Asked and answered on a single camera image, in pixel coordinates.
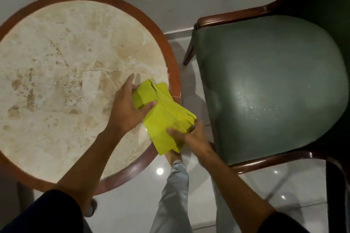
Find person's right hand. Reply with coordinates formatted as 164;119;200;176
166;119;215;161

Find person's left hand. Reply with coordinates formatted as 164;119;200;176
105;73;158;139

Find yellow cloth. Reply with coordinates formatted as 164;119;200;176
132;78;197;156

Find person's right forearm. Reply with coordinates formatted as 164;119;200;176
198;147;276;233

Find person's left forearm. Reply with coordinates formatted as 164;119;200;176
55;128;123;214

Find person's bare foot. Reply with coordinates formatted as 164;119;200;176
165;150;183;165

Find round marble wooden-rimmed table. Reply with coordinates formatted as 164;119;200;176
0;0;182;211

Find light grey trousers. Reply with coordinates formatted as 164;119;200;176
149;160;242;233

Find green wooden-framed armchair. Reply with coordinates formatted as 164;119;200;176
183;0;350;233

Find dark right sleeve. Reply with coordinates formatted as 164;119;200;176
257;211;311;233

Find dark sleeve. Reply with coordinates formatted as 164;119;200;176
0;189;85;233
257;211;311;233

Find dark left sleeve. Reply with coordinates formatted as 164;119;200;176
0;189;85;233

